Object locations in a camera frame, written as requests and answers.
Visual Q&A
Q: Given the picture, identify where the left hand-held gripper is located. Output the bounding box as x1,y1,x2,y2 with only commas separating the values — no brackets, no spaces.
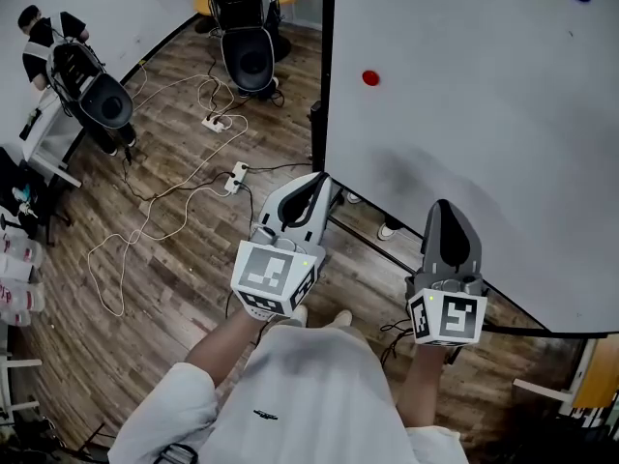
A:
230,171,336,320

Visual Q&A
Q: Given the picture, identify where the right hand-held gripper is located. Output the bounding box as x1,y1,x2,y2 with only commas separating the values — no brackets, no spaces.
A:
404,199,488,348

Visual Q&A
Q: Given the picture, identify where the large white whiteboard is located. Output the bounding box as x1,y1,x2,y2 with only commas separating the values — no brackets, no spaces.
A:
322,0,619,335

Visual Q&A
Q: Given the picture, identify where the person's left forearm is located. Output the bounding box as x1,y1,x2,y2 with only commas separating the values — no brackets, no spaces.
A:
185,305,268,387

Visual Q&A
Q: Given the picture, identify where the person's right forearm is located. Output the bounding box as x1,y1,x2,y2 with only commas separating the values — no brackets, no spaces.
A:
397,341,447,430

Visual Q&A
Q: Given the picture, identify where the white power strip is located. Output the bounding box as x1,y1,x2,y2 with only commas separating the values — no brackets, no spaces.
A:
200,113,234,134
222,160,251,195

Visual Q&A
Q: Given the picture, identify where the white shelf bar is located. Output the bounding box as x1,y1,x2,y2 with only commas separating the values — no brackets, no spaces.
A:
512,378,575,404

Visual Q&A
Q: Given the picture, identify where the black white backpack rig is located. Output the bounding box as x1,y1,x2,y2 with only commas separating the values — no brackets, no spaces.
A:
209,0,282,92
44,40,135,131

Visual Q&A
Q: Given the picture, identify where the person's white shirt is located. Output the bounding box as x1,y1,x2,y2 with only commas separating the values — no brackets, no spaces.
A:
107,323,470,464

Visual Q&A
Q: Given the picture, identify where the orange wooden panel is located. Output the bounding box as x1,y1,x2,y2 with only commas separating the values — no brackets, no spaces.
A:
572,334,619,410

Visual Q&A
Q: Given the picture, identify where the white side table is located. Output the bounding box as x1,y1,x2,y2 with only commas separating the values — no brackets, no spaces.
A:
20,86,84,189

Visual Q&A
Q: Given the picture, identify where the group of clear plastic bottles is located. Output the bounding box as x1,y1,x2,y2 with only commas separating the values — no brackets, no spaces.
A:
0,231,47,329

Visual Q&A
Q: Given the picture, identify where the black whiteboard stand post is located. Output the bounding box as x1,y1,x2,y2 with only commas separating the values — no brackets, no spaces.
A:
308,99,324,173

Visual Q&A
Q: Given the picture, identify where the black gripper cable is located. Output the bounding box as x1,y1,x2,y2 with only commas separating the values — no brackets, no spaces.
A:
378,317,418,369

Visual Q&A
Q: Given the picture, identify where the black floor cable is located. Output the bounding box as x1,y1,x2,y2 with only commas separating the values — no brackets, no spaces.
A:
121,147,313,234

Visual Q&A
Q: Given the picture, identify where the long white cable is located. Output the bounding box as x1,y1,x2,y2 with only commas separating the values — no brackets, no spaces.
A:
86,63,251,318

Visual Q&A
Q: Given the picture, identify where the black bag strap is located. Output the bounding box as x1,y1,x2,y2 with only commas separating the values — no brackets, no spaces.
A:
153,442,200,464

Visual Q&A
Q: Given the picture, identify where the white metal frame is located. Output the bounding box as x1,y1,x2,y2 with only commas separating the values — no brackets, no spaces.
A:
0,354,44,427

